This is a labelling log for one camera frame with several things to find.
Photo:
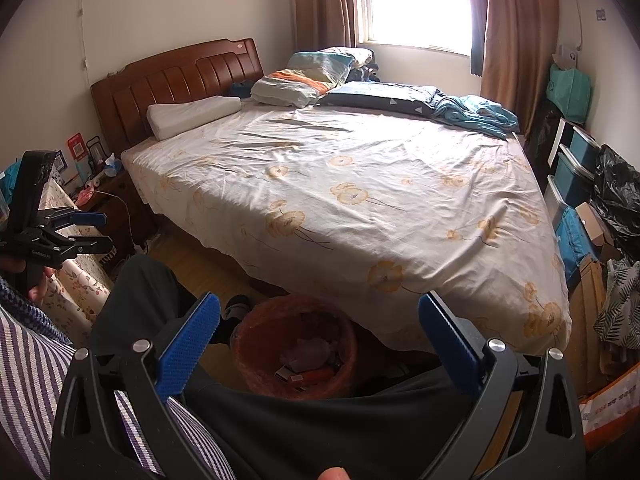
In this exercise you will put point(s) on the brown cardboard box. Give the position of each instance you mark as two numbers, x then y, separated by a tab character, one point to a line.
595	225

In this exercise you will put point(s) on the person's right hand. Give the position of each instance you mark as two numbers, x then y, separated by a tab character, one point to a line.
334	474

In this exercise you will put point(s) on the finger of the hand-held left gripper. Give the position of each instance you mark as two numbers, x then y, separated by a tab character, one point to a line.
90	219
87	245

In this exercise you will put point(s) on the brown curtain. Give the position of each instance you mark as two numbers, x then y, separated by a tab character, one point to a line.
520	25
325	5

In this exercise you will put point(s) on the orange striped pillow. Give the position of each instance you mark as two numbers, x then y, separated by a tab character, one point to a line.
287	87

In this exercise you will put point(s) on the window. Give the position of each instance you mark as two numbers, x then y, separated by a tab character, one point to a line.
420	0

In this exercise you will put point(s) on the red card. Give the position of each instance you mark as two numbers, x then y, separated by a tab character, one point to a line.
76	152

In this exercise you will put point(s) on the person's left hand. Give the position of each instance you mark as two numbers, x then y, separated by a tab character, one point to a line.
41	285

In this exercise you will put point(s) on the blue bag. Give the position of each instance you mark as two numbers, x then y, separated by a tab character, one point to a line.
572	242

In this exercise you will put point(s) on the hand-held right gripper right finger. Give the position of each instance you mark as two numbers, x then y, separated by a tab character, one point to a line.
450	345

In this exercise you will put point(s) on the person's striped shirt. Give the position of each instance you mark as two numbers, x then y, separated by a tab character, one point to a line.
35	385

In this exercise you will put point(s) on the wooden nightstand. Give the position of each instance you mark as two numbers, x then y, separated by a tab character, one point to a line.
115	210

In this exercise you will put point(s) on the person's left forearm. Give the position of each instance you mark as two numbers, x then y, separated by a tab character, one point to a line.
30	315

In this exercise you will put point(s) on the teal bag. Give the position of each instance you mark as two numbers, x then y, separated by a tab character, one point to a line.
567	92

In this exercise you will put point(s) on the red plastic waste bin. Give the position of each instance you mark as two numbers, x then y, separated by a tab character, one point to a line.
250	355

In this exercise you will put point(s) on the dark patterned quilt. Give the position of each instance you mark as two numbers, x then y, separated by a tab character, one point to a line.
380	97

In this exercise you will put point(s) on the brown wooden headboard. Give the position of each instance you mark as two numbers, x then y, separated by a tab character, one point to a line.
175	75

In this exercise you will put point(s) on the leaf print cloth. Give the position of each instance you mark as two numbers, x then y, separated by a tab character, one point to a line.
620	305

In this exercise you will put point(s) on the person's foot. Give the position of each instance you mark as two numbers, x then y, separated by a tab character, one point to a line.
237	307

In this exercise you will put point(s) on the white foam pillow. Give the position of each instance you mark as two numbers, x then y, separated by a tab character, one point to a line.
190	112

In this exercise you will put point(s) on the black plastic bag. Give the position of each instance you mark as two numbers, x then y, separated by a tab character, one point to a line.
617	195

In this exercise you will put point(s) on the white and blue storage drawers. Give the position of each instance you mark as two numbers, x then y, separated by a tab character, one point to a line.
572	175

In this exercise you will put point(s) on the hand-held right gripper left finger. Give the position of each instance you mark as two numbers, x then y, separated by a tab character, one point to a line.
187	345

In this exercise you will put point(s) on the person's black pants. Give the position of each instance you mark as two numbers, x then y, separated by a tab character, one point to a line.
310	435

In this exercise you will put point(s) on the teal cloth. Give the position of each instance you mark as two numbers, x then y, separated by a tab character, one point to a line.
475	112

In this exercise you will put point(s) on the orange and white bag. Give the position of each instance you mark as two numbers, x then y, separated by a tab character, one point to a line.
607	410

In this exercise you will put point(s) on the bed with floral sheet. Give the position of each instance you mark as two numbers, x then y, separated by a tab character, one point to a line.
350	200

